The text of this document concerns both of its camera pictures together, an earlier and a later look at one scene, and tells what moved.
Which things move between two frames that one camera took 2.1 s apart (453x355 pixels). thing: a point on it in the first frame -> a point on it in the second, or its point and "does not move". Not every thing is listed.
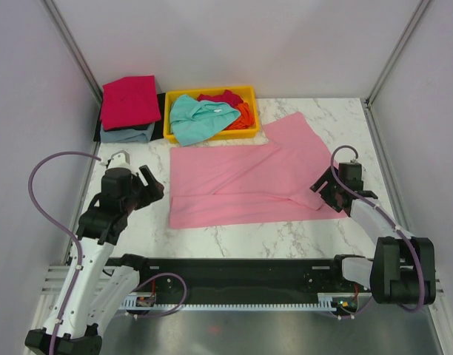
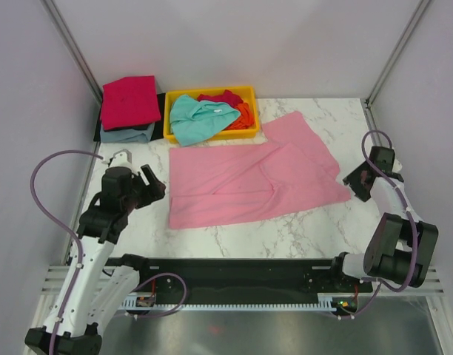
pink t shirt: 243,185 does not move
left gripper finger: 150,182 does not move
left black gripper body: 139,196 does not move
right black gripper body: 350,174 -> 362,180
